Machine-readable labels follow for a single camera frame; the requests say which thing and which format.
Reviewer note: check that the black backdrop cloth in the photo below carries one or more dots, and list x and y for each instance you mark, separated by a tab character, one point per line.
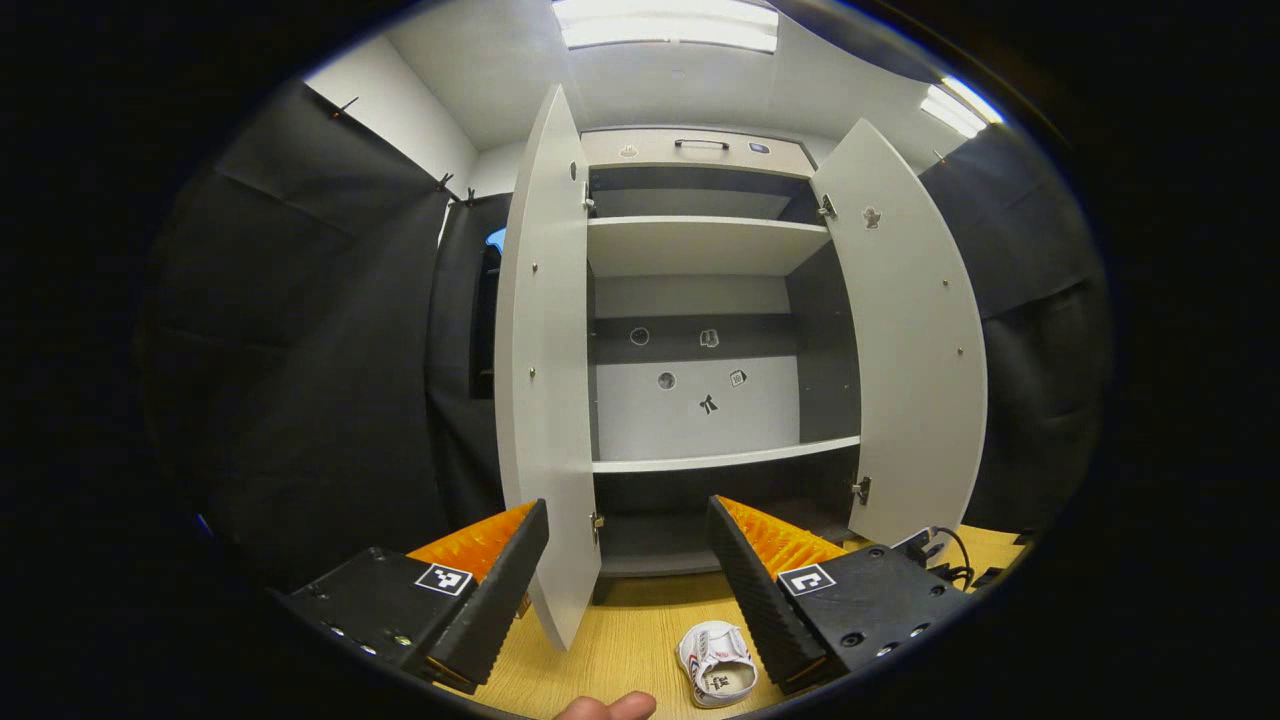
1040	380
320	350

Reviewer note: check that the large ceiling light panel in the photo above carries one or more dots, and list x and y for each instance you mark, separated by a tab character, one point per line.
665	25

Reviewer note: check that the small ceiling light panel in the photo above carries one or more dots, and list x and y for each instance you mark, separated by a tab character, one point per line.
960	105

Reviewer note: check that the white shoe cabinet door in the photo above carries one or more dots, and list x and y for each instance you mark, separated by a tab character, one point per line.
545	400
915	380

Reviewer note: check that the white and grey shoe cabinet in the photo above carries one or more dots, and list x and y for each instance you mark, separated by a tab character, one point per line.
650	420

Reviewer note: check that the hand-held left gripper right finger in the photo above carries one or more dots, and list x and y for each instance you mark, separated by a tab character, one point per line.
750	590

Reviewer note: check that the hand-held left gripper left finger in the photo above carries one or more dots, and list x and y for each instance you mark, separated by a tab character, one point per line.
510	590

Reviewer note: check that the wide white cabinet shelf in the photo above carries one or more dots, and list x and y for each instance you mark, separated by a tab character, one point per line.
700	247

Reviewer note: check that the white canvas shoe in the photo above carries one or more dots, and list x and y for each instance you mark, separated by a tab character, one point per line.
715	655

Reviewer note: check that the thin white cabinet shelf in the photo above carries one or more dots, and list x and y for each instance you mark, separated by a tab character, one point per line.
720	458

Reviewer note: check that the white cabinet drawer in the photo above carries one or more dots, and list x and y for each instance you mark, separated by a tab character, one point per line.
650	158

